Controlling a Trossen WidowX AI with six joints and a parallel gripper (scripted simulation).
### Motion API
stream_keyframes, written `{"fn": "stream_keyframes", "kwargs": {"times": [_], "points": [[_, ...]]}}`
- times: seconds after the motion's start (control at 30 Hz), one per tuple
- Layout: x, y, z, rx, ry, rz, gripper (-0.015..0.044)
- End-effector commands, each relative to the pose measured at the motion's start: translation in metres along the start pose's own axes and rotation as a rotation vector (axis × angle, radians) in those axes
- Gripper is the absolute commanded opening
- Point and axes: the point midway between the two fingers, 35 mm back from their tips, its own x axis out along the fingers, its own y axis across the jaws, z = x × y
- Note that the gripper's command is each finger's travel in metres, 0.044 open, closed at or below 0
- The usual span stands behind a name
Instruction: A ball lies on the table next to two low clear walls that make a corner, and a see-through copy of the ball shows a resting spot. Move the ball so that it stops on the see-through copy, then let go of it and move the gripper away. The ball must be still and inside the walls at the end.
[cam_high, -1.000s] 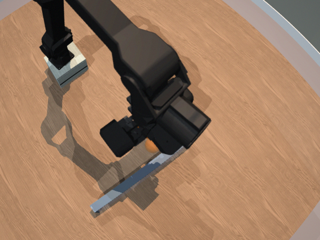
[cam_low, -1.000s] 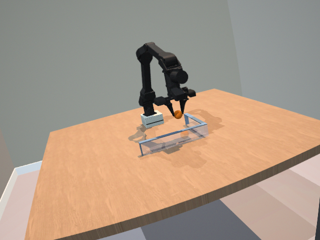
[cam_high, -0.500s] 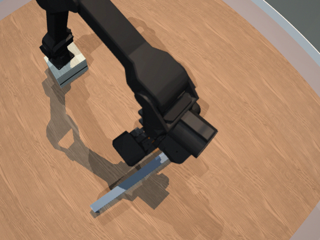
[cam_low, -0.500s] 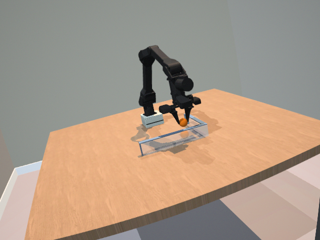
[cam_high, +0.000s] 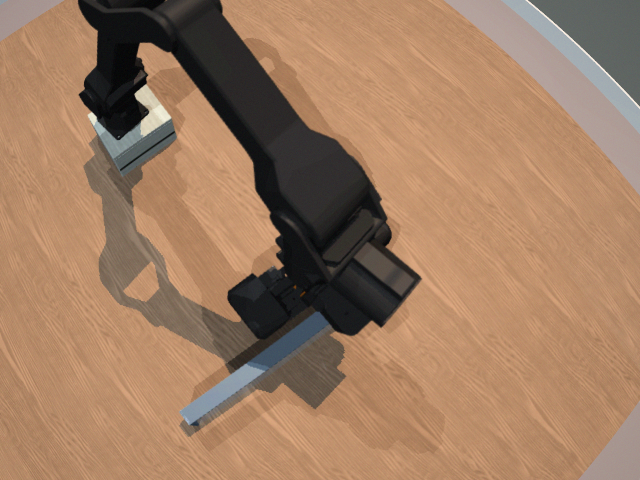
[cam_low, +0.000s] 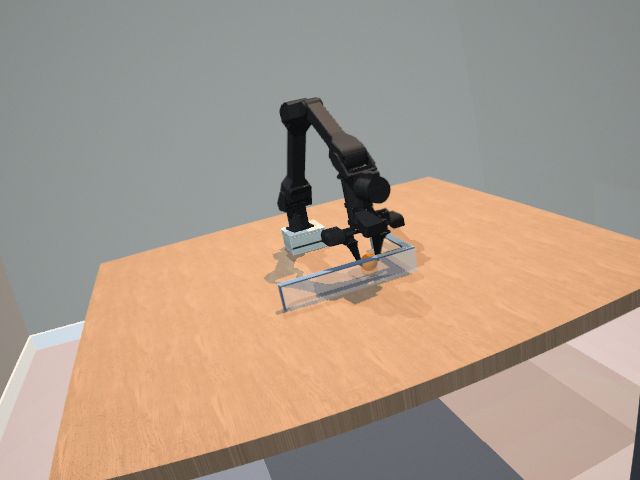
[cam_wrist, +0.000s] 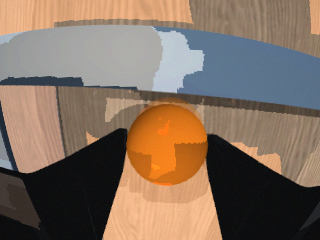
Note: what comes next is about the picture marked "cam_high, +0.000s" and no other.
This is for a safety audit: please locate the grey l-shaped low wall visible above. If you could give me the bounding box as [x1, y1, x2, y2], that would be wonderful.
[179, 311, 329, 426]

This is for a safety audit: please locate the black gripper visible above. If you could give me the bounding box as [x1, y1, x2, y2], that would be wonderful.
[227, 222, 392, 339]

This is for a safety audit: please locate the clear l-shaped low wall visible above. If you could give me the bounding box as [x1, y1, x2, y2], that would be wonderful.
[193, 323, 333, 425]

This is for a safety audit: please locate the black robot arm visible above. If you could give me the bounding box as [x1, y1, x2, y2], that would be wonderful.
[78, 0, 422, 336]

